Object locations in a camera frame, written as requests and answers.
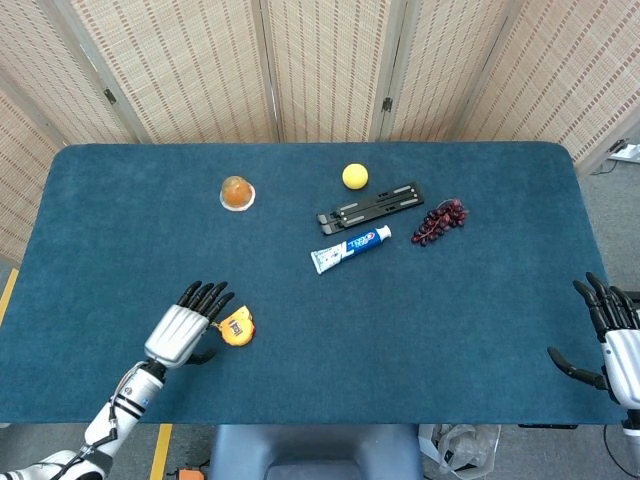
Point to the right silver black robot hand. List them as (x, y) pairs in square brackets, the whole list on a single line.
[(620, 345)]

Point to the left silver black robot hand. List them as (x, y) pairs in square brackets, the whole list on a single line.
[(176, 334)]

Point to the yellow tape measure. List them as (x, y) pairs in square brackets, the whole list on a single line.
[(236, 327)]

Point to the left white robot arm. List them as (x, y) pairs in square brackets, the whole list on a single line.
[(107, 425)]

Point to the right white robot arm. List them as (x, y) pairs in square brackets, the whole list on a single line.
[(631, 425)]

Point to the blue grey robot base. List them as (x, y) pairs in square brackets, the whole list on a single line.
[(315, 452)]

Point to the blue table cloth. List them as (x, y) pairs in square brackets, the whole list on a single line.
[(310, 320)]

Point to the orange black device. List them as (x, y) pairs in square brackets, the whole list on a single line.
[(187, 473)]

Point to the orange jelly cup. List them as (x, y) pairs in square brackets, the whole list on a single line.
[(237, 194)]

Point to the clear plastic bag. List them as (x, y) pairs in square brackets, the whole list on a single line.
[(462, 447)]

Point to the blue white toothpaste tube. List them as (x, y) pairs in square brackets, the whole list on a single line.
[(350, 248)]

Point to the white power strip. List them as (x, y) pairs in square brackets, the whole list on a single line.
[(626, 150)]

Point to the red grape bunch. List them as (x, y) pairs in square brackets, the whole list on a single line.
[(440, 222)]

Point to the black folding laptop stand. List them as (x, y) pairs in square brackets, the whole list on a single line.
[(370, 207)]

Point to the yellow ball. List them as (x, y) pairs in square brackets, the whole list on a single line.
[(355, 176)]

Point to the woven folding screen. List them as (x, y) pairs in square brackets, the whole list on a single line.
[(320, 70)]

